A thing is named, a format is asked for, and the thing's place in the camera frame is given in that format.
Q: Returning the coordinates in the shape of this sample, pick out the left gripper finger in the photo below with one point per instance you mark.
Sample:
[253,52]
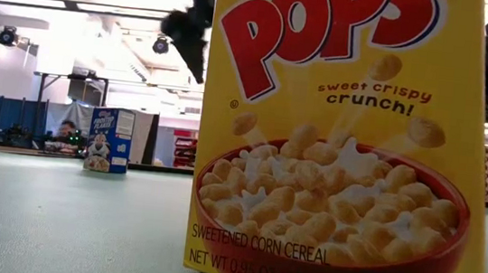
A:
[196,54]

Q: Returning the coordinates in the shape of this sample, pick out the blue Frosted Flakes cereal box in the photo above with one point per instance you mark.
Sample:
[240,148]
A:
[109,140]

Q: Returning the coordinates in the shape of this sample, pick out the yellow Corn Pops cereal box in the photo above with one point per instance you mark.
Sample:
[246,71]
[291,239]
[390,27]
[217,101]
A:
[336,164]

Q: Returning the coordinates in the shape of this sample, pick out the red storage rack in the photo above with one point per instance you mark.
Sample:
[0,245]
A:
[184,148]

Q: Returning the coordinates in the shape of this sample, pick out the white panel with black edge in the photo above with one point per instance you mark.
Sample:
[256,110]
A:
[139,137]

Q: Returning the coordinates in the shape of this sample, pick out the grey draped cloth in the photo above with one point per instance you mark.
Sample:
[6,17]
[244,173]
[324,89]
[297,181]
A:
[57,117]

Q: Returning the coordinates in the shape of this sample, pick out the blue partition screen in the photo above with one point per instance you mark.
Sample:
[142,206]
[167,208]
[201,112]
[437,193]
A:
[5,113]

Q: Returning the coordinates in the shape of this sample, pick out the black round ceiling camera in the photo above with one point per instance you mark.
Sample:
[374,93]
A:
[7,35]
[161,45]

